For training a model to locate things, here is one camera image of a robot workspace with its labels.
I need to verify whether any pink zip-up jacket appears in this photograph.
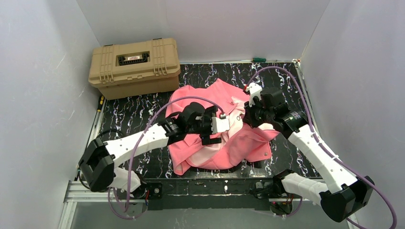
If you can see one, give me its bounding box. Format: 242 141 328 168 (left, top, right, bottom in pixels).
166 79 279 175

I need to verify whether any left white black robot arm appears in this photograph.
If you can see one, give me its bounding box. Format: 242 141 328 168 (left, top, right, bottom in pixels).
78 102 230 193

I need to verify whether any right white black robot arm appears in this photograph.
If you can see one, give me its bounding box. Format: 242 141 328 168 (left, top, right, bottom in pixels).
243 83 374 222

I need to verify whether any tan plastic tool case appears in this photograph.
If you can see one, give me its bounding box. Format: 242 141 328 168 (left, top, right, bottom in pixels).
88 38 181 100

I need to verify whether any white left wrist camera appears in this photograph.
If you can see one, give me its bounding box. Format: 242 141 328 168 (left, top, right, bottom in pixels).
211 114 230 134

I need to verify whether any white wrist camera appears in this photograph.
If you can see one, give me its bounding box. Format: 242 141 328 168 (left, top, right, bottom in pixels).
244 83 263 107
211 114 230 134

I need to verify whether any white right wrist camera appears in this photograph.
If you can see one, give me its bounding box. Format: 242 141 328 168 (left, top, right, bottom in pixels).
244 83 263 107

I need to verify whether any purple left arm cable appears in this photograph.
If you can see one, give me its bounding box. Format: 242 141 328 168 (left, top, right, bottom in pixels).
107 96 226 220

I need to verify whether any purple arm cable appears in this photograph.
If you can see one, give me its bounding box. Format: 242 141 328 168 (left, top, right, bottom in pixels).
246 66 397 229
107 96 226 220

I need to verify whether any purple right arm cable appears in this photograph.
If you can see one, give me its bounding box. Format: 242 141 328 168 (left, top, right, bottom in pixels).
246 66 397 229

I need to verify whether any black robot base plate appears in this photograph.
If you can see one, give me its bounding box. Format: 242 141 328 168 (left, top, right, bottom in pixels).
115 177 304 212

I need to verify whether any black coiled cable bundle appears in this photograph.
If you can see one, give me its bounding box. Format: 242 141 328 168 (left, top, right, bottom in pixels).
93 129 127 149

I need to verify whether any yellow black handled screwdriver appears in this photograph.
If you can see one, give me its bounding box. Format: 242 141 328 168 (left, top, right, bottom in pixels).
97 95 105 113

